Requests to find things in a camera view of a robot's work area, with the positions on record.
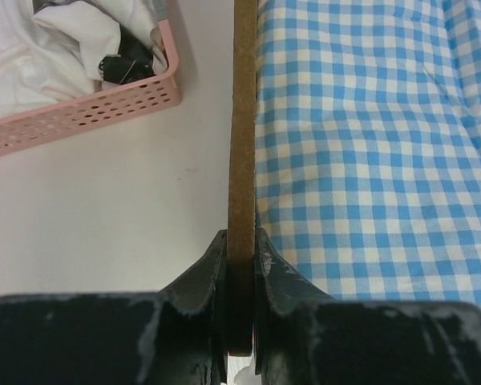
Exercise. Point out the blue gingham mattress pad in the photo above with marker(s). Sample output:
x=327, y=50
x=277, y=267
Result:
x=368, y=145

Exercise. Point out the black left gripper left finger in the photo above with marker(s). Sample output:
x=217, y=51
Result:
x=173, y=336

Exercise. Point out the wooden pet bed frame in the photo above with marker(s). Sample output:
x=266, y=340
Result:
x=241, y=183

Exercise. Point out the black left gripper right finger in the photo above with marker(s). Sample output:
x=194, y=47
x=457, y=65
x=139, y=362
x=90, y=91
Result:
x=304, y=336

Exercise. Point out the white cloth in basket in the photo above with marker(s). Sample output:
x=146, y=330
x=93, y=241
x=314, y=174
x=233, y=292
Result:
x=53, y=51

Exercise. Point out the pink plastic basket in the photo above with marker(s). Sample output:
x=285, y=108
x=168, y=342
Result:
x=57, y=121

